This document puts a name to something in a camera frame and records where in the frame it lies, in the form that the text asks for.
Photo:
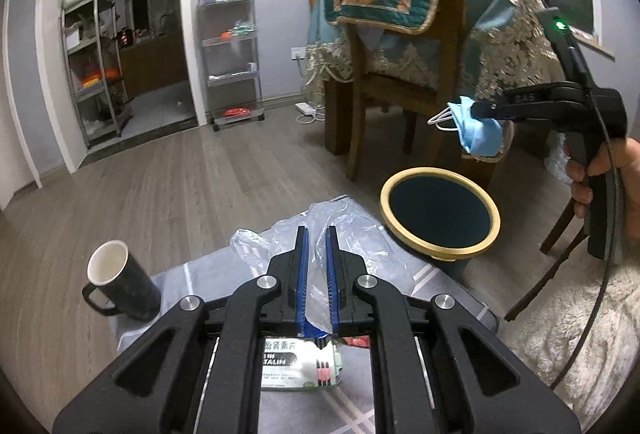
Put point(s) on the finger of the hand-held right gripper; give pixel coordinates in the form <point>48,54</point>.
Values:
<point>525,98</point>

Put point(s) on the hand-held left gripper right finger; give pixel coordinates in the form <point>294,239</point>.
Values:
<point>331,284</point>

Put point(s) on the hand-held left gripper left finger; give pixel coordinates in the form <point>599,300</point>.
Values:
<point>300,284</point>

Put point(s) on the clear plastic bag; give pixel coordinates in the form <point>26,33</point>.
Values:
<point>556,162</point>
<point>360,234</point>

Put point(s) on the blue face mask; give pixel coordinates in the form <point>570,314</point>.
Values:
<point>480,137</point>

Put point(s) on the red white packet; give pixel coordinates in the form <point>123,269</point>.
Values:
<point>356,342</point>

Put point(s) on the white green medicine box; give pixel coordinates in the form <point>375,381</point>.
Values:
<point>295,369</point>

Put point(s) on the teal bin with gold rim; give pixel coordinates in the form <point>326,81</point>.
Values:
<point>440,209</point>

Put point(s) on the person's right hand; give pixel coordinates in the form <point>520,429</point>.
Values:
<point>580,194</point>

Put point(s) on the dining table with lace cloth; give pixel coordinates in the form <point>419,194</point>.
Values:
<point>515,44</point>

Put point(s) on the crumpled clear plastic bag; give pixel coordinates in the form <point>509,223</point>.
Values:
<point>556,162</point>

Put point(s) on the grey checked mat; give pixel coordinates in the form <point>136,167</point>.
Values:
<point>210,274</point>

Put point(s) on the dark wooden chair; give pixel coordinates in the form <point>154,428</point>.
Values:
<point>555,234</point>

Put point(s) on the black mug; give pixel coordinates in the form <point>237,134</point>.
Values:
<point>135,284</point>

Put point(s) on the white power strip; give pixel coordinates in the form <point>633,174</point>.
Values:
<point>305,108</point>

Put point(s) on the white storage trolley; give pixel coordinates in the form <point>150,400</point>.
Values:
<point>235,79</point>

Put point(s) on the white fluffy blanket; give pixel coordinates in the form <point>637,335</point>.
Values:
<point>540,364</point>

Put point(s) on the wooden kitchen cabinet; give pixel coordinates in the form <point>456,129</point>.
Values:
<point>155,64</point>

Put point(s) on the metal shelf rack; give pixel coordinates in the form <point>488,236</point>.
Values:
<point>97,39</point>

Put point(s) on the white wall socket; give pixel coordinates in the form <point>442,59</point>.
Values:
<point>298,53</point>

